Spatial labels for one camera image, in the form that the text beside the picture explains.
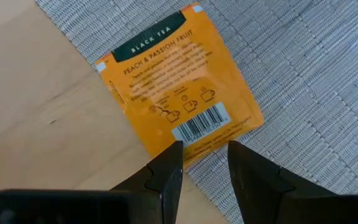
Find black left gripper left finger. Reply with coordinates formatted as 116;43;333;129
110;140;185;224

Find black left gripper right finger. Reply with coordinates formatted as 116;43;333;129
227;140;338;224

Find grey woven placemat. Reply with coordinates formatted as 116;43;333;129
34;0;358;224

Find orange peach tea packet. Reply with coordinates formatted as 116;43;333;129
93;2;265;169

